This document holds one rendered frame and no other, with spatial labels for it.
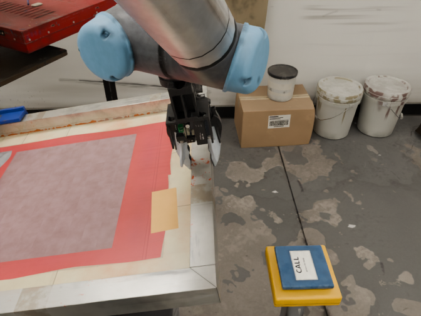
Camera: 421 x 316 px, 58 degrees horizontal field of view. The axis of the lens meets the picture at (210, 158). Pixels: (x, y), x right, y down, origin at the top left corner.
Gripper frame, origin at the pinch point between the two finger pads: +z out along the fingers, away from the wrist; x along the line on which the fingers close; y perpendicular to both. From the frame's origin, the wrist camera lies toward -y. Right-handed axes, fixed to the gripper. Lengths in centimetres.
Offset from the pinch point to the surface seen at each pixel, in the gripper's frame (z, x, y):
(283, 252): 20.1, 13.5, 9.0
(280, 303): 22.8, 11.1, 18.7
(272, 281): 21.5, 10.4, 14.6
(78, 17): -1, -52, -110
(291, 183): 123, 37, -120
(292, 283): 20.2, 14.0, 16.5
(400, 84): 101, 127, -182
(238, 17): 38, 20, -191
